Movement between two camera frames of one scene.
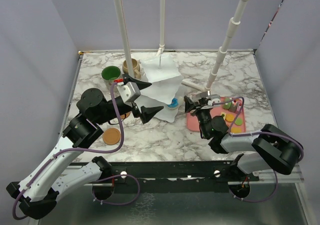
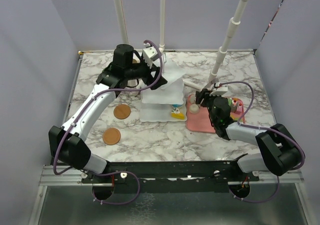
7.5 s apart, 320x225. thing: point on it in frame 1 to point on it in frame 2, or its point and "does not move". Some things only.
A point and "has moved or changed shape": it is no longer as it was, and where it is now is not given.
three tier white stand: (161, 70) has moved or changed shape
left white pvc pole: (124, 29) does not move
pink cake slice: (239, 106) does not move
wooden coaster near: (111, 136) does not move
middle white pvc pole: (162, 20) does not move
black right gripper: (191, 104) to (204, 93)
